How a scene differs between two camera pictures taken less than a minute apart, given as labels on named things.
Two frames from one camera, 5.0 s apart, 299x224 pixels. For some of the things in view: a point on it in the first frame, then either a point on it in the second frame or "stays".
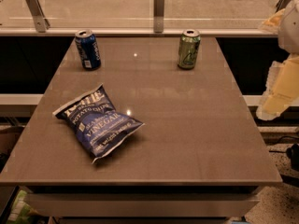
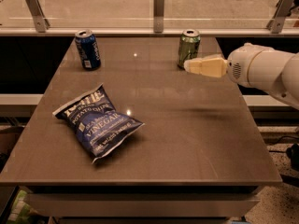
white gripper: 290,32 to 239,66
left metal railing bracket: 35,9 stays
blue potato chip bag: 95,121 stays
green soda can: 188,53 stays
